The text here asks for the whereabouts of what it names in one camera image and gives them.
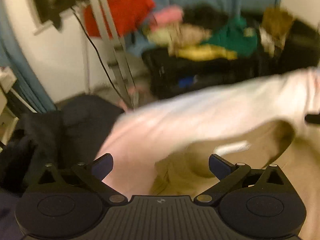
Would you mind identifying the pastel bed duvet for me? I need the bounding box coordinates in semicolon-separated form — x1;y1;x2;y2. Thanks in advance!
98;67;319;197

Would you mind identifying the white dresser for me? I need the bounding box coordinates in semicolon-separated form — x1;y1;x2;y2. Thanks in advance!
1;66;36;151

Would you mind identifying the blue left curtain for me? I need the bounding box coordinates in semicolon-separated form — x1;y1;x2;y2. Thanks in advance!
1;2;56;113

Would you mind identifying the grey tripod stand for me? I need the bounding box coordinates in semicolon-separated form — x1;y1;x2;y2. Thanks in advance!
76;0;135;109

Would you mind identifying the yellow garment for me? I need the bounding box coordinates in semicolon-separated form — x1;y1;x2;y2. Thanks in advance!
176;44;238;61

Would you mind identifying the green garment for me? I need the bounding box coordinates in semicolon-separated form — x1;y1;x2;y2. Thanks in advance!
201;17;258;57

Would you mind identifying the beige patterned garment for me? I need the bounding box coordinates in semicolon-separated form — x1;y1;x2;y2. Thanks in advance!
147;23;212;56

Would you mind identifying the black garment on pile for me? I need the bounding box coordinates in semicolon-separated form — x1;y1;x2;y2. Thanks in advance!
182;3;241;30

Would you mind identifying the pink garment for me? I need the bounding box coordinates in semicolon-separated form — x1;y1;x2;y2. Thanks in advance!
149;5;184;27

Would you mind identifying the red garment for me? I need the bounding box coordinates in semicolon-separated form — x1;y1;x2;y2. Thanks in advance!
83;0;156;40

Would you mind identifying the black cable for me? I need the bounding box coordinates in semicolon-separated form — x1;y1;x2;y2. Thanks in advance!
71;6;126;100

